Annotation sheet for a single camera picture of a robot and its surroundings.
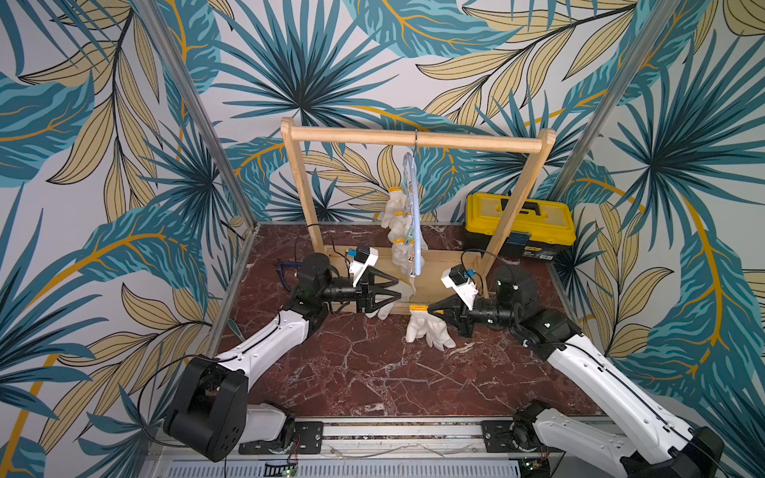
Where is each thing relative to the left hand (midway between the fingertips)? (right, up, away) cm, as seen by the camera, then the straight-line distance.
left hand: (397, 293), depth 69 cm
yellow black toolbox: (+50, +19, +32) cm, 62 cm away
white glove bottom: (+7, -8, +4) cm, 11 cm away
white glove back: (-3, -3, -2) cm, 5 cm away
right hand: (+8, -3, 0) cm, 9 cm away
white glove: (+1, +18, +19) cm, 26 cm away
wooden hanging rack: (+4, +2, +16) cm, 16 cm away
